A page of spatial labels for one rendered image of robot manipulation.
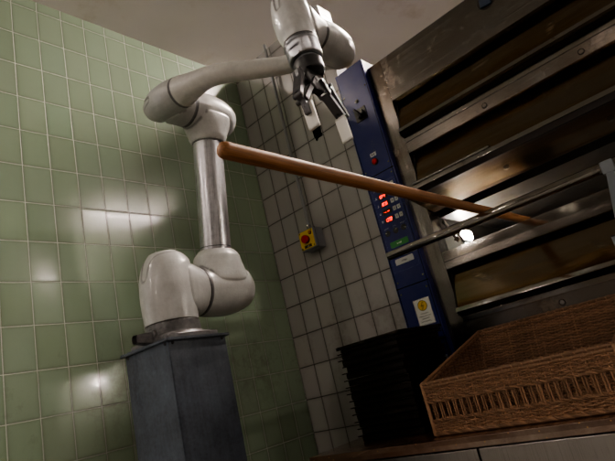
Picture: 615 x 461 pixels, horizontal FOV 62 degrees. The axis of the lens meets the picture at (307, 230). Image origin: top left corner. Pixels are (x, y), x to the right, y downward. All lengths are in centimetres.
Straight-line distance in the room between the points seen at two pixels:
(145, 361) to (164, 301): 17
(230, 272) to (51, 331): 68
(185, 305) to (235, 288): 21
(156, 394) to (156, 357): 10
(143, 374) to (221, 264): 40
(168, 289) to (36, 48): 135
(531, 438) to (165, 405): 91
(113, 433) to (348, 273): 115
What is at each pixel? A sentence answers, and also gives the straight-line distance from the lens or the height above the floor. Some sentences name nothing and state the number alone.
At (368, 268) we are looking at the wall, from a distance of 230.
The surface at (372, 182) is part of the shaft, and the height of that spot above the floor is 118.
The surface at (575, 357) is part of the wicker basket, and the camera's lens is 143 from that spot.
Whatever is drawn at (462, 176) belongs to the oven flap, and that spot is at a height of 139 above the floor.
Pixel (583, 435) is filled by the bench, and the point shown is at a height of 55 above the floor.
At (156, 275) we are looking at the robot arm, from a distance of 151.
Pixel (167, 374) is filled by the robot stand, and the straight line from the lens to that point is 141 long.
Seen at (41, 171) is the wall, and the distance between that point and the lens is 218.
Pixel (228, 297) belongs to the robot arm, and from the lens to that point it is 162.
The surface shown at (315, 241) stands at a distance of 240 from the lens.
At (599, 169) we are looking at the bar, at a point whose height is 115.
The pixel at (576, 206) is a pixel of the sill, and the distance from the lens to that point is 195.
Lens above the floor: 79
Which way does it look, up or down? 17 degrees up
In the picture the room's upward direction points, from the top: 14 degrees counter-clockwise
